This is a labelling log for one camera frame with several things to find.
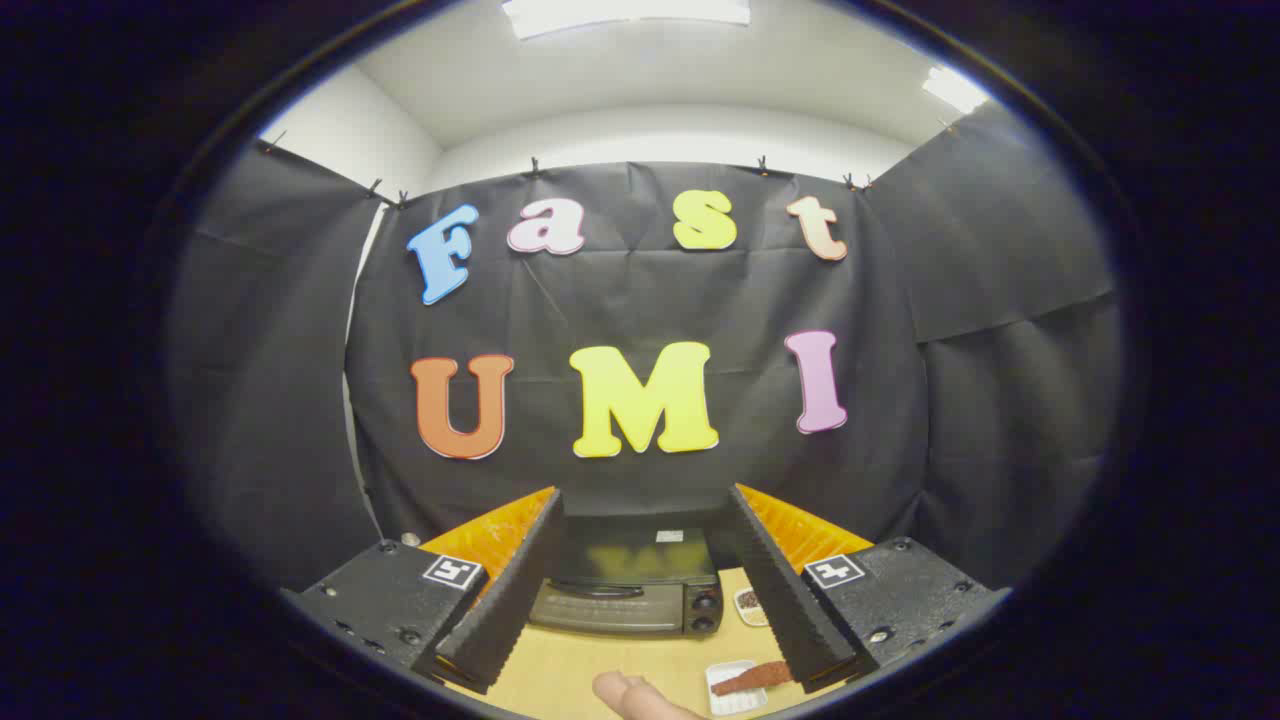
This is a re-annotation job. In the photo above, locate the long ceiling light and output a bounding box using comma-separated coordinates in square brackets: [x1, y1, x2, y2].
[502, 0, 751, 39]

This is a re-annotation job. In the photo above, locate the white rectangular dish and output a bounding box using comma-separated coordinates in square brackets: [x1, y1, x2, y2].
[705, 660, 771, 717]

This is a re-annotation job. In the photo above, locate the small ceiling light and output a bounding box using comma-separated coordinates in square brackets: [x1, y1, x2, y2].
[922, 66, 991, 113]

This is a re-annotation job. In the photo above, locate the brown meat slice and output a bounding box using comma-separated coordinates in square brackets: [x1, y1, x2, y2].
[710, 660, 796, 698]

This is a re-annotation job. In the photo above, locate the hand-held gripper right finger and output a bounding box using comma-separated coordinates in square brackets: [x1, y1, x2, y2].
[727, 483, 1011, 694]

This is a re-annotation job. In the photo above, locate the black toaster oven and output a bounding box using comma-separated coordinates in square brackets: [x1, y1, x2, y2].
[527, 510, 746, 638]

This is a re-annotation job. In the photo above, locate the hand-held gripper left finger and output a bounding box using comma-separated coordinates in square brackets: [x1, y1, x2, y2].
[280, 485, 566, 696]

